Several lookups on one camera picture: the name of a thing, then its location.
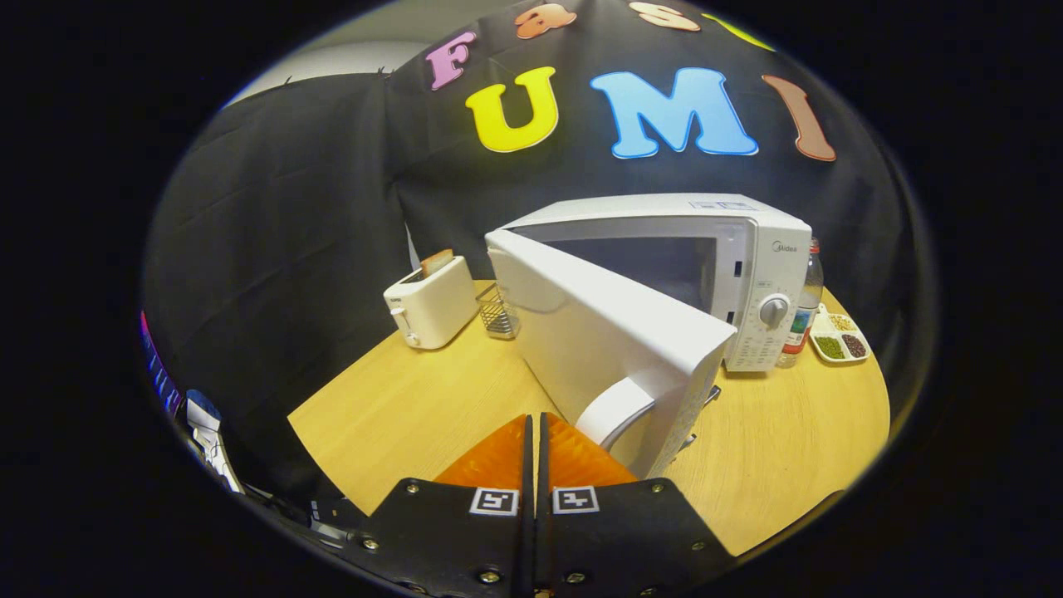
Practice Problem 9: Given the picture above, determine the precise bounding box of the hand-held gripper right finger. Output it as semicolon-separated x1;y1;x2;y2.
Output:
536;412;738;598

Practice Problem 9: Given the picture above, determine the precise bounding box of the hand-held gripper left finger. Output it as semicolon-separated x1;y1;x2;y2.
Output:
357;413;535;598

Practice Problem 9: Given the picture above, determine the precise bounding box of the white microwave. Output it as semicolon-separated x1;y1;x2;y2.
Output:
485;194;813;481

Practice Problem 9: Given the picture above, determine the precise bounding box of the white toaster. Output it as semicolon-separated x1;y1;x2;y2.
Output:
384;253;480;350

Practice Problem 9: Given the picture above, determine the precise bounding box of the white and blue packet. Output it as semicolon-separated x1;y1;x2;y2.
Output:
184;389;243;495

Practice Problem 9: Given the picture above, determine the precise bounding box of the clear plastic water bottle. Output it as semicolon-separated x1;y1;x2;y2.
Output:
776;238;825;369

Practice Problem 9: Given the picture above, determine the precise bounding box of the white divided tray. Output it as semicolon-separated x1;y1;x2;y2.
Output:
808;304;872;365

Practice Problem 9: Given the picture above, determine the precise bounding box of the purple printed box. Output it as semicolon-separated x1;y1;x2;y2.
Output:
140;311;184;416

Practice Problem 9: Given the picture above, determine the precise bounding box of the black backdrop cloth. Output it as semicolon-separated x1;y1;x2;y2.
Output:
141;0;939;499

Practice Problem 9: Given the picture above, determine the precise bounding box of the metal wire basket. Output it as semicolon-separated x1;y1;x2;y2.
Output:
477;283;522;341

